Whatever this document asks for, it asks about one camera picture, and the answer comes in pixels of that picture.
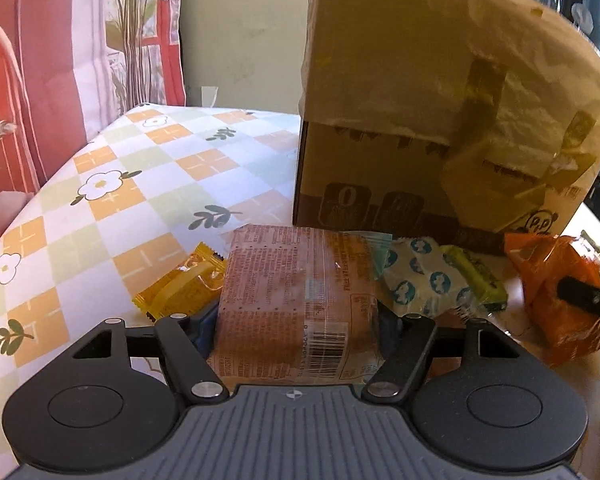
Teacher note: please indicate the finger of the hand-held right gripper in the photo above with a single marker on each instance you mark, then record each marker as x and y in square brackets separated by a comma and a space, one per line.
[590, 297]

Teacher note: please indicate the yellow-green snack packet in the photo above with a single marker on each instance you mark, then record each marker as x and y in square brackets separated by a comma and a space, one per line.
[480, 275]

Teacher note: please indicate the yellow snack packet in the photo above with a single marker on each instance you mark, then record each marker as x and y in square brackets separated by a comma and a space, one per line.
[180, 285]

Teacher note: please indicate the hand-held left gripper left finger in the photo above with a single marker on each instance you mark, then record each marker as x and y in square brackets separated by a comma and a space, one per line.
[206, 332]

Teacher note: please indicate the orange snack packet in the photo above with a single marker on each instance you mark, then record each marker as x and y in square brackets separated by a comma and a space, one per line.
[545, 332]

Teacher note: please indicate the white blue snack packet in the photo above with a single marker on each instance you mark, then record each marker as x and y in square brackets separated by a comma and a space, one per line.
[425, 275]

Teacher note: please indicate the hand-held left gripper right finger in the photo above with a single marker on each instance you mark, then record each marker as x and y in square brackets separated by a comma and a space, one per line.
[392, 332]

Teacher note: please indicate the brown cracker packet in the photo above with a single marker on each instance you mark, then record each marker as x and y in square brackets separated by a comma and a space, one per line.
[290, 300]

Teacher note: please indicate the checkered floral tablecloth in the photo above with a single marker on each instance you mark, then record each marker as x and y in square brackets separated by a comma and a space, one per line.
[130, 185]

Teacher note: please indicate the printed backdrop cloth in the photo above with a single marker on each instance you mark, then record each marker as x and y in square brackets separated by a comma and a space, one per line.
[55, 60]

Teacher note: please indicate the cardboard box with plastic liner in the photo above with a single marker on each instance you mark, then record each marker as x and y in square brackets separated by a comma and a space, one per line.
[405, 85]

